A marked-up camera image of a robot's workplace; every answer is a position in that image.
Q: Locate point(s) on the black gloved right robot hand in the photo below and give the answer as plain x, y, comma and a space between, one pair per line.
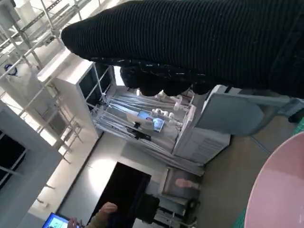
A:
178, 38

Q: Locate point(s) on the pink bowl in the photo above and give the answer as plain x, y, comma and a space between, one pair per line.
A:
280, 190

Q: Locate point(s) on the desktop monitor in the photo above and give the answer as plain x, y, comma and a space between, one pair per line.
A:
158, 124

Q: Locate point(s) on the white louvred cabinet on castors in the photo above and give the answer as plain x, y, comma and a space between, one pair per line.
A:
202, 145

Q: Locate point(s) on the glass door cabinet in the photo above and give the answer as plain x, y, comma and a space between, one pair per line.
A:
183, 183

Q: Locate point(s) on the large black screen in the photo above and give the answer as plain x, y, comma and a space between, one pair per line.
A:
123, 190

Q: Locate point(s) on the black office chair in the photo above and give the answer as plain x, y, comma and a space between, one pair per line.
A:
149, 209

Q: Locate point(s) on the person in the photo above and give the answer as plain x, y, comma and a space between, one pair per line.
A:
107, 210

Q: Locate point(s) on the dark window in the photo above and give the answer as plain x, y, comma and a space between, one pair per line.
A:
12, 156

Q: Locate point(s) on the open laptop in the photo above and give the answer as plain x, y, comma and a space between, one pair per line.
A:
55, 222

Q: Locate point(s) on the aluminium frame work cell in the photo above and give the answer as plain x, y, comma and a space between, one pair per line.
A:
161, 142

